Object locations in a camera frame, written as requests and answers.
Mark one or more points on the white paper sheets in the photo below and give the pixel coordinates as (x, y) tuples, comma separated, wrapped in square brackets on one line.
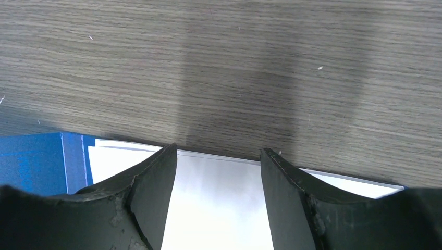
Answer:
[(217, 202)]

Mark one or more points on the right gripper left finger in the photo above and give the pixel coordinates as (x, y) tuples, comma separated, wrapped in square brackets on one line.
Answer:
[(125, 211)]

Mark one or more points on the blue plastic folder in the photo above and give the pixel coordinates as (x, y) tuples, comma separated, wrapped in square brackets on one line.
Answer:
[(47, 164)]

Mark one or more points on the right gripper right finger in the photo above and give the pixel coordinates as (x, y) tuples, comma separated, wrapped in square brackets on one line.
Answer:
[(305, 212)]

